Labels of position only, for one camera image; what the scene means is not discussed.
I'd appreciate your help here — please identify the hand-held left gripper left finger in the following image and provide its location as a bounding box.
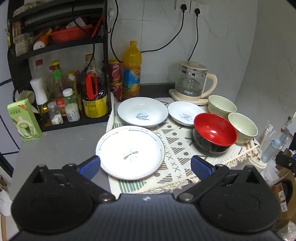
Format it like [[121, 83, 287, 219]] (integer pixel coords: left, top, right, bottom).
[[30, 155, 116, 202]]

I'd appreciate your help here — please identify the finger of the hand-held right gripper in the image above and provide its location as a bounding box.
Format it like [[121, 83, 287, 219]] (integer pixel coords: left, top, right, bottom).
[[276, 153, 296, 176]]

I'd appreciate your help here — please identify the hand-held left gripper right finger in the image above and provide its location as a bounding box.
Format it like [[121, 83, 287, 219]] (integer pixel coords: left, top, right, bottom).
[[177, 155, 265, 202]]

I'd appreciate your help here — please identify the red and black bowl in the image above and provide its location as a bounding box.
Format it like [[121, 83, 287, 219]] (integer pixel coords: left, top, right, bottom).
[[193, 113, 238, 154]]

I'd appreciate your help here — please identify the large white plate leaf motif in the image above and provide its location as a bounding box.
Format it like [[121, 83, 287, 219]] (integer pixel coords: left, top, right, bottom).
[[96, 126, 166, 181]]

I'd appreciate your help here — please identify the pale green bowl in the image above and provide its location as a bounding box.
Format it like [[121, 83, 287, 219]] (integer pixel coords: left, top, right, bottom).
[[228, 112, 258, 144], [208, 95, 237, 119]]

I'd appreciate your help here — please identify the small white plate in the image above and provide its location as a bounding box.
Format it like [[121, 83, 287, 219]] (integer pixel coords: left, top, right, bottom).
[[168, 101, 206, 127]]

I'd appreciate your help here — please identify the white plate blue script print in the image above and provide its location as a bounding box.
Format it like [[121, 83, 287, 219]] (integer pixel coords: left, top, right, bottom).
[[117, 97, 169, 128]]

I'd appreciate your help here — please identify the grey spray bottle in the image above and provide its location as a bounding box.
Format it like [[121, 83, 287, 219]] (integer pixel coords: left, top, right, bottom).
[[261, 130, 290, 163]]

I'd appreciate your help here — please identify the cream plastic stand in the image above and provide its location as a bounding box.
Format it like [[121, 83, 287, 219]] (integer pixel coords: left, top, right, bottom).
[[248, 158, 267, 173]]

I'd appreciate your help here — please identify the patterned fringed table mat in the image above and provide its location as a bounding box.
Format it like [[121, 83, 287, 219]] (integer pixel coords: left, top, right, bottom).
[[106, 93, 260, 194]]

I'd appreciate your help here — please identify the cardboard box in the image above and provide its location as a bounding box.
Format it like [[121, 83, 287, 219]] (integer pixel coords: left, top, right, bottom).
[[269, 151, 296, 230]]

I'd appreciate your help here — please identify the small white plastic jar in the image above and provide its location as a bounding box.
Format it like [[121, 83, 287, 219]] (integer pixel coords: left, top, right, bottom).
[[65, 103, 80, 122]]

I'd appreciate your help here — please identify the large soy sauce bottle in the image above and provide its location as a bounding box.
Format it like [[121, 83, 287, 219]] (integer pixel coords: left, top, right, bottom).
[[81, 54, 109, 118]]

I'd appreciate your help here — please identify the small glass spice jar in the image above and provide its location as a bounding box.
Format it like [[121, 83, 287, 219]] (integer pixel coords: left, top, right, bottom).
[[47, 101, 63, 126]]

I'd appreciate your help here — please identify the cream kettle base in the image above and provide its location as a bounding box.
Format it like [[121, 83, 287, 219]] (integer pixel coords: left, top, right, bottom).
[[168, 89, 210, 105]]

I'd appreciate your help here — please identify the clear bottle white cap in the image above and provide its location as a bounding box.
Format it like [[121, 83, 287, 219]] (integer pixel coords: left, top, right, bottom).
[[62, 88, 78, 109]]

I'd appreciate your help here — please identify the red drink can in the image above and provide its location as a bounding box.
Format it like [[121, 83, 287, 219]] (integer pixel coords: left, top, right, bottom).
[[108, 60, 123, 84], [110, 82, 123, 102]]

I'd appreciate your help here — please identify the green tea box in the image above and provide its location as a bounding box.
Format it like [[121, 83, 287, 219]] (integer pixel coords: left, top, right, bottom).
[[7, 98, 43, 142]]

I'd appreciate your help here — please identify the glass electric kettle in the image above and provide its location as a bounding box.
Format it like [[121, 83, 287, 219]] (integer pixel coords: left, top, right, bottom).
[[174, 61, 218, 98]]

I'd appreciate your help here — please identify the white plastic object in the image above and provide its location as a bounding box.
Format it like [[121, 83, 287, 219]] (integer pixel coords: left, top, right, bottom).
[[0, 190, 12, 216]]

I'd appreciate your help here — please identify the oil bottle white spout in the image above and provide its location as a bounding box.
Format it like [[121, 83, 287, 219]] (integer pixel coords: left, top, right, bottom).
[[30, 77, 52, 127]]

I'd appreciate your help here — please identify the bottle with yellow cap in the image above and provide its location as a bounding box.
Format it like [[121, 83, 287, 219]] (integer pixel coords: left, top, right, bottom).
[[67, 71, 81, 98]]

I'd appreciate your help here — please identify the pale green open carton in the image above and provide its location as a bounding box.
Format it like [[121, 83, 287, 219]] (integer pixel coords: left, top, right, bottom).
[[18, 91, 35, 114]]

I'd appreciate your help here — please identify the sauce bottle green label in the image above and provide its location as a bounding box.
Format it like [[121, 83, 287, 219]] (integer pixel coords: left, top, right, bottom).
[[50, 61, 67, 116]]

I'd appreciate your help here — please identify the orange juice bottle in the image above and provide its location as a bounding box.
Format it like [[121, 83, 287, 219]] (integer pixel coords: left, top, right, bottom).
[[122, 41, 142, 100]]

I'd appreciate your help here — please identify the dark sauce bottle red cap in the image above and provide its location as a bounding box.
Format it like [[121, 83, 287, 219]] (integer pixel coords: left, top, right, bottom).
[[48, 65, 56, 93]]

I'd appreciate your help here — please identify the clear bottle red cap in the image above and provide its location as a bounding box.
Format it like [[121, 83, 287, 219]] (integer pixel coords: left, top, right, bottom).
[[35, 60, 50, 93]]

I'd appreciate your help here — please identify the black metal shelf rack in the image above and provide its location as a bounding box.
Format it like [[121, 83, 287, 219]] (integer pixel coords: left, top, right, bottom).
[[7, 0, 116, 132]]

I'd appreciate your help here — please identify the orange and white bottle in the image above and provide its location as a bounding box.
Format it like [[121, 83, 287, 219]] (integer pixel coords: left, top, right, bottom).
[[33, 29, 52, 51]]

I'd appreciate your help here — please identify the red plastic basket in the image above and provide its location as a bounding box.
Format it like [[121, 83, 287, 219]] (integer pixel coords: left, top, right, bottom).
[[48, 25, 94, 42]]

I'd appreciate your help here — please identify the red packet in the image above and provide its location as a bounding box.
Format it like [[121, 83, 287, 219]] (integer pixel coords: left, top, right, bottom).
[[91, 15, 104, 38]]

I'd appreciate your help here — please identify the printed food box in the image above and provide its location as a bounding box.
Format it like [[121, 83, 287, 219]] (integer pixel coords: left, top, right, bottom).
[[11, 21, 31, 56]]

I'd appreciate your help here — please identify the black cable in rack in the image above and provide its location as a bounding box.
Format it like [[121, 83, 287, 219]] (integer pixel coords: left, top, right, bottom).
[[72, 2, 96, 72]]

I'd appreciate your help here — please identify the black kettle power cable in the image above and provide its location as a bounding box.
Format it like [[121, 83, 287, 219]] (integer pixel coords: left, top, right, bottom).
[[187, 8, 201, 62]]

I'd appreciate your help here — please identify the black hanging cable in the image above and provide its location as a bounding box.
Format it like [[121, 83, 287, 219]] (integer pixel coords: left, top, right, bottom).
[[110, 0, 124, 64]]

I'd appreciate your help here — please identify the white wall socket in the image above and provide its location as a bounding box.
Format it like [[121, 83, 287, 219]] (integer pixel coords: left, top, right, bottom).
[[190, 1, 204, 16], [175, 0, 191, 12]]

